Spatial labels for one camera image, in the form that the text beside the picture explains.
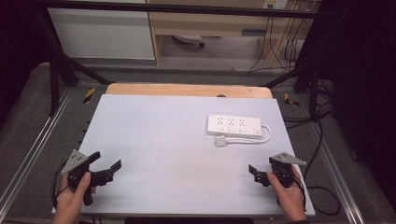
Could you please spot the wooden desk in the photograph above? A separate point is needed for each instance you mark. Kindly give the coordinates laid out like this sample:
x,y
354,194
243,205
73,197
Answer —
x,y
214,23

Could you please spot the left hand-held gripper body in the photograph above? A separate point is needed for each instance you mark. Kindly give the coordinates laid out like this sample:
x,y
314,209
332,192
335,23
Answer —
x,y
76,161

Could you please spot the wooden table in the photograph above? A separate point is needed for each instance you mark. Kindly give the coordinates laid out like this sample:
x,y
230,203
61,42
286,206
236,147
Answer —
x,y
186,90

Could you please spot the wall socket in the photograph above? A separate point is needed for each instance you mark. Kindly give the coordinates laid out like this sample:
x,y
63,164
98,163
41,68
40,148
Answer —
x,y
275,3

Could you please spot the person's left hand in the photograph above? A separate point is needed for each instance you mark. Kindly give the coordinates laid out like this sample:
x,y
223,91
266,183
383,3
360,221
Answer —
x,y
68,202

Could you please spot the black curtain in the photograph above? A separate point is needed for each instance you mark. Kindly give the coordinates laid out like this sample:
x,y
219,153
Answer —
x,y
18,46
361,77

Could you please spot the white table board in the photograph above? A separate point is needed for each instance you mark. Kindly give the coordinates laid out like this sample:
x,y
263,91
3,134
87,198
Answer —
x,y
174,161

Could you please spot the black metal frame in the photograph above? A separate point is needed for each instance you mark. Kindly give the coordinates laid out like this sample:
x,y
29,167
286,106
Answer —
x,y
174,7

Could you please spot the white plug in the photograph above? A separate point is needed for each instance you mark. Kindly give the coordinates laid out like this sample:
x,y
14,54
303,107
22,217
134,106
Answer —
x,y
221,141

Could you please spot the white power strip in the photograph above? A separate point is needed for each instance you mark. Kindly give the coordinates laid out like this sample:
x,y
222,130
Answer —
x,y
235,125

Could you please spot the yellow black tape marker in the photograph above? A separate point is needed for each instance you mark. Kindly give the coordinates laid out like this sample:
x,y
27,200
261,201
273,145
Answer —
x,y
89,95
289,100

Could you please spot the chair base with caster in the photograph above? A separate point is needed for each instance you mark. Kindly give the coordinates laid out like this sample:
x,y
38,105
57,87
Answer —
x,y
189,39

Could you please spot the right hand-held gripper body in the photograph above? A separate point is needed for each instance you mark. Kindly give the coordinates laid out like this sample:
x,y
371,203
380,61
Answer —
x,y
285,171

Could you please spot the aluminium floor rail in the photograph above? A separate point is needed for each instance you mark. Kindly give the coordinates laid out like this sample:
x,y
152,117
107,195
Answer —
x,y
339,177
34,146

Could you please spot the person's right hand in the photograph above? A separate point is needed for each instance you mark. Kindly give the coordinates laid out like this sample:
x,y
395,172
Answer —
x,y
291,199

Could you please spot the white cabinet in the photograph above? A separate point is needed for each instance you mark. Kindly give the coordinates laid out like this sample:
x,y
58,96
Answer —
x,y
102,34

